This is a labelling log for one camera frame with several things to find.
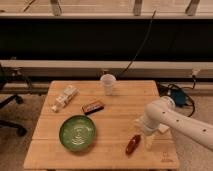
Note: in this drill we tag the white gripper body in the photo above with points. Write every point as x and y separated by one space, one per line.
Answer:
146 125

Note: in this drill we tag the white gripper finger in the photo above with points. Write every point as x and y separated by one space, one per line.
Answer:
149 141

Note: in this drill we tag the red pepper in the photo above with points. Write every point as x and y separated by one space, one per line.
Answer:
132 145

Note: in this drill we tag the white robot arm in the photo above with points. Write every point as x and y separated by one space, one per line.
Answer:
162 111

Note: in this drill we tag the white sponge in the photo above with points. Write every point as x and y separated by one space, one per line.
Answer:
163 128

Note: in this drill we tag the blue power box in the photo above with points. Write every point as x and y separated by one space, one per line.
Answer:
179 97

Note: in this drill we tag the translucent plastic cup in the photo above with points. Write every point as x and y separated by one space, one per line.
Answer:
108 81

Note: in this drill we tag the brown chocolate bar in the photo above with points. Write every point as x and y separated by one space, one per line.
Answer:
92 107

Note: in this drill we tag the green bowl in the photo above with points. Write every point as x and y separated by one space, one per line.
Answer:
77 133

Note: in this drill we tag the black office chair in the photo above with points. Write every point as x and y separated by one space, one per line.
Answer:
6 106

